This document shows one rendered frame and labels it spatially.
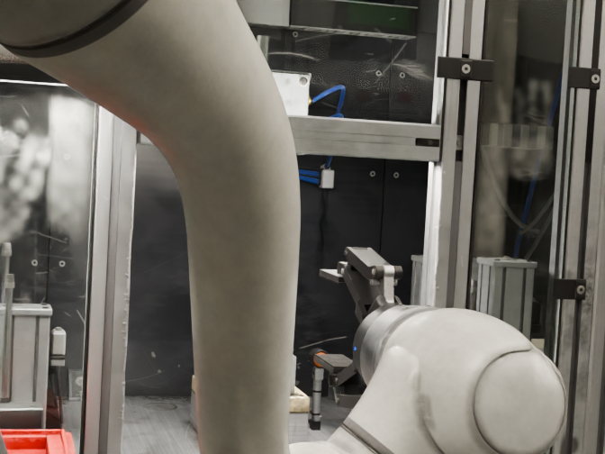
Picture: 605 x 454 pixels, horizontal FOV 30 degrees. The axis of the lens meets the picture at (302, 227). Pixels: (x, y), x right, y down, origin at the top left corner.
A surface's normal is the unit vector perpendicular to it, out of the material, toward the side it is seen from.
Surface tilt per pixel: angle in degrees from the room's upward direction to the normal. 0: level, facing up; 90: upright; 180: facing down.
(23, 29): 154
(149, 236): 90
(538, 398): 86
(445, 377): 67
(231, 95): 115
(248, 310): 120
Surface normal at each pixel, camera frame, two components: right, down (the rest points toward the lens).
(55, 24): 0.12, 0.86
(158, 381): 0.25, 0.07
